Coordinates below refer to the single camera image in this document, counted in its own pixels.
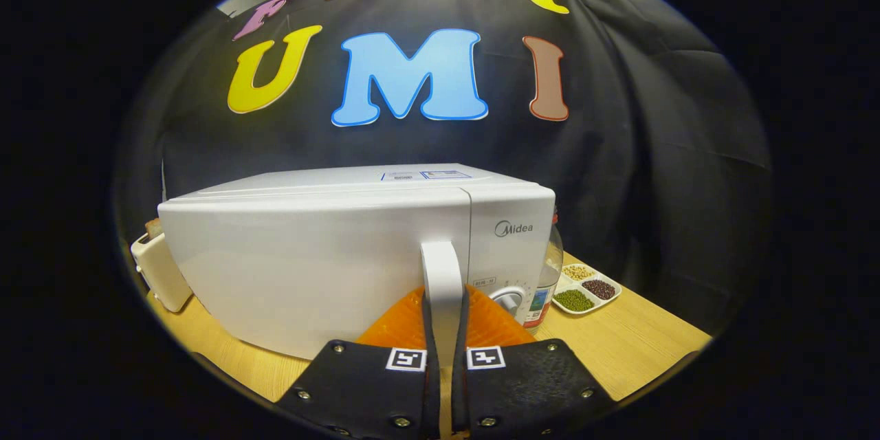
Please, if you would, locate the cream toaster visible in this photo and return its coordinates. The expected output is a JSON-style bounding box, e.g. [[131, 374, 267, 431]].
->
[[131, 218, 193, 314]]

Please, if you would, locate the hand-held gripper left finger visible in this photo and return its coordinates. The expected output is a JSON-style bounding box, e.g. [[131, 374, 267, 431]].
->
[[275, 285, 442, 440]]

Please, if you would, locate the white microwave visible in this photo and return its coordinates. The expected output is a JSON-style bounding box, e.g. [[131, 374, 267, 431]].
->
[[157, 164, 556, 366]]

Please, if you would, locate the clear plastic water bottle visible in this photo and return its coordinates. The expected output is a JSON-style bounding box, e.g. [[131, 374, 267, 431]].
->
[[524, 210, 564, 329]]

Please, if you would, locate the white divided bean tray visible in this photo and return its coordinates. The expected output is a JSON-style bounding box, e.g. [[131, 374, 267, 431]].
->
[[551, 263, 623, 317]]

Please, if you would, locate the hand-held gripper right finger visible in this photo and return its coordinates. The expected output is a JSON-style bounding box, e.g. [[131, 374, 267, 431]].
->
[[450, 284, 616, 440]]

